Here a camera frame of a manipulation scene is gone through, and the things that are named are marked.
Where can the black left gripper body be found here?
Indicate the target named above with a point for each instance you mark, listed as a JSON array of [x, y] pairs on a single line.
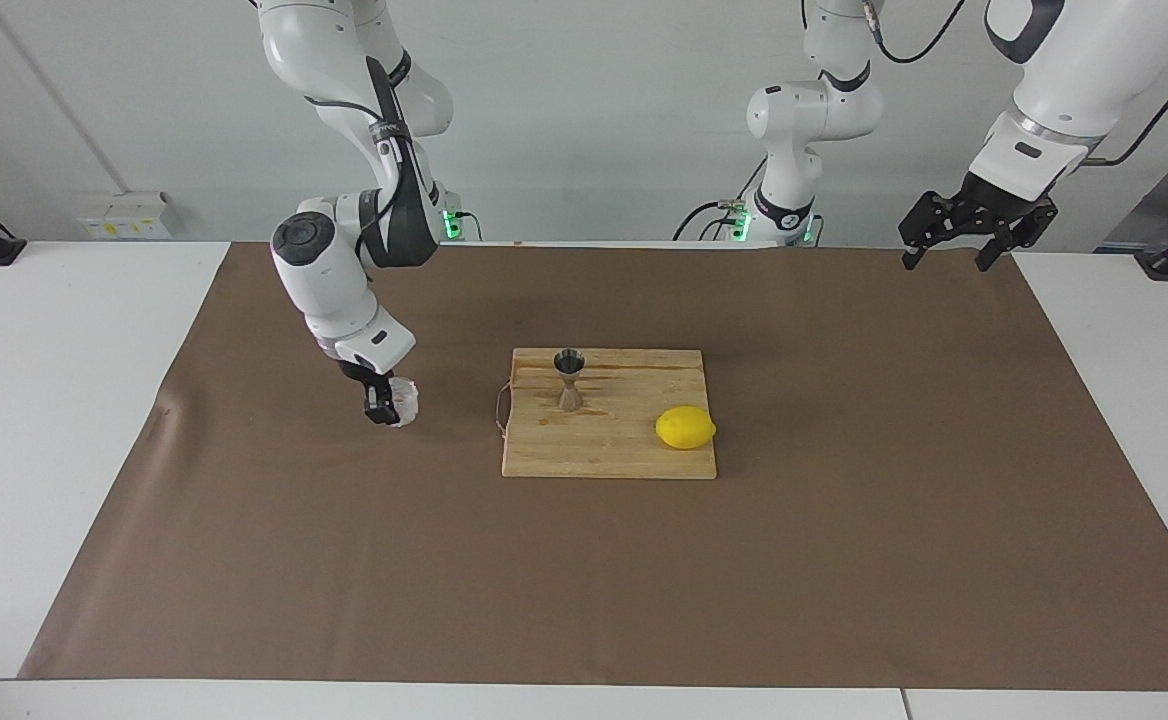
[[989, 205]]

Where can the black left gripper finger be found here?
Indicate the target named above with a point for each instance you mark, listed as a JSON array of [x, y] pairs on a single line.
[[924, 220], [1024, 230]]

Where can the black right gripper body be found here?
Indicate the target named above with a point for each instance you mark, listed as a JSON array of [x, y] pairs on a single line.
[[362, 377]]

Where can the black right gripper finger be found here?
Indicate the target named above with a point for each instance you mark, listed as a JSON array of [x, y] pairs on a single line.
[[381, 405]]

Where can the clear cut glass cup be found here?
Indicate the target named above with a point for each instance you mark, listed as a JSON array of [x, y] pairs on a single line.
[[407, 402]]

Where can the steel double jigger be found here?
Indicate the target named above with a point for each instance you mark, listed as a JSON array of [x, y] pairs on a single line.
[[570, 385]]

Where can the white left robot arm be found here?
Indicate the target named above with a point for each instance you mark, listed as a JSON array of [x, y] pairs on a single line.
[[1074, 70]]

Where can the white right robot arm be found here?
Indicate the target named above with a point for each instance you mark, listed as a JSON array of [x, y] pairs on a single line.
[[329, 280]]

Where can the wooden cutting board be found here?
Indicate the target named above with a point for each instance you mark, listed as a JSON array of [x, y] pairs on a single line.
[[624, 455]]

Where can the brown paper table mat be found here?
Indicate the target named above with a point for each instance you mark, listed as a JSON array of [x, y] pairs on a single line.
[[584, 580]]

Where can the yellow lemon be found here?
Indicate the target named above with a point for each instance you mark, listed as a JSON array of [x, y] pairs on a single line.
[[685, 428]]

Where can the white wall outlet box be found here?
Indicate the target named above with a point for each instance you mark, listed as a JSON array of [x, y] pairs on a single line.
[[124, 215]]

